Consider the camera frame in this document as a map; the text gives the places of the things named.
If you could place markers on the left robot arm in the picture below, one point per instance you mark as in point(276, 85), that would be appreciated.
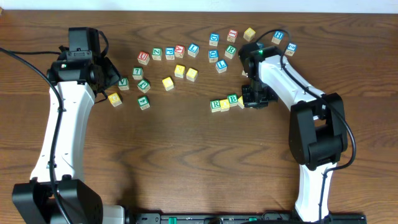
point(56, 192)

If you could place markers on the yellow block top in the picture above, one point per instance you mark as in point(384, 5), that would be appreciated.
point(249, 34)

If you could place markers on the blue D block upper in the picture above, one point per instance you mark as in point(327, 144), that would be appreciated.
point(214, 39)

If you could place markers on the green 7 block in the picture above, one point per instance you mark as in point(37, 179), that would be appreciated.
point(137, 73)

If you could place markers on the red I block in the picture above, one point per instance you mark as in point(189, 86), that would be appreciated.
point(232, 35)

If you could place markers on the blue 2 block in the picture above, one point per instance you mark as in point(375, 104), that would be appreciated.
point(291, 49)

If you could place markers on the blue d block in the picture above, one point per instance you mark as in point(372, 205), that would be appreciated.
point(214, 39)
point(213, 56)

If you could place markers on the yellow block far left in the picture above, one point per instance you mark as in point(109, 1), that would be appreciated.
point(115, 99)

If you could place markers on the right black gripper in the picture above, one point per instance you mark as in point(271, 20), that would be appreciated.
point(249, 101)

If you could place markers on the yellow K block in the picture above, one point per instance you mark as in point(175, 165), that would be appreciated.
point(179, 71)

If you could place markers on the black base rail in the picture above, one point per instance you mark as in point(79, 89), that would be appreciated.
point(268, 217)

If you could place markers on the green 4 block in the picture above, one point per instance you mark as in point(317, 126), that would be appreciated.
point(143, 102)

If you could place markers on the yellow O block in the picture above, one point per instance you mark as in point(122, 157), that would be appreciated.
point(224, 105)
point(241, 103)

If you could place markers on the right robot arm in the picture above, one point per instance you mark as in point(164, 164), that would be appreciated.
point(317, 135)

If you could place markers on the green V block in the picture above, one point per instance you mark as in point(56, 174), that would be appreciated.
point(123, 84)

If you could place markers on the blue D block lower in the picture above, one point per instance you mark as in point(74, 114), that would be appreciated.
point(213, 56)

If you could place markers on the green r block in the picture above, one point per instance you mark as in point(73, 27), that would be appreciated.
point(215, 106)
point(230, 52)

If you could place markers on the blue H block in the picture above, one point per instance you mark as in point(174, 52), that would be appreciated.
point(277, 37)

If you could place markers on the green Z block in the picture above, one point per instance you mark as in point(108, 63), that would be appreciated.
point(157, 53)

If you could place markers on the blue L block upper left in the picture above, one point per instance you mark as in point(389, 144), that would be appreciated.
point(193, 50)

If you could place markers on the blue L block centre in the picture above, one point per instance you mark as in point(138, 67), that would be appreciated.
point(221, 66)

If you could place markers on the blue P block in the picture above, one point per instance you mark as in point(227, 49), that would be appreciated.
point(170, 53)

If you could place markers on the yellow S block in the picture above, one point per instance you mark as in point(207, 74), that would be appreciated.
point(191, 74)

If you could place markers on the green B block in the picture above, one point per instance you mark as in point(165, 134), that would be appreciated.
point(233, 100)

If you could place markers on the yellow C block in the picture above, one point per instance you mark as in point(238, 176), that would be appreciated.
point(168, 83)

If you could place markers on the red U block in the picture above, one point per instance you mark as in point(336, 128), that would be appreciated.
point(143, 58)

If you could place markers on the blue l block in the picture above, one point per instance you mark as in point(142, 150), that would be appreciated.
point(221, 66)
point(193, 50)

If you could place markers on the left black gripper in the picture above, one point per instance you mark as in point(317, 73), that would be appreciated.
point(111, 74)

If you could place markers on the red A block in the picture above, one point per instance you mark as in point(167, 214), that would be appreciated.
point(179, 51)

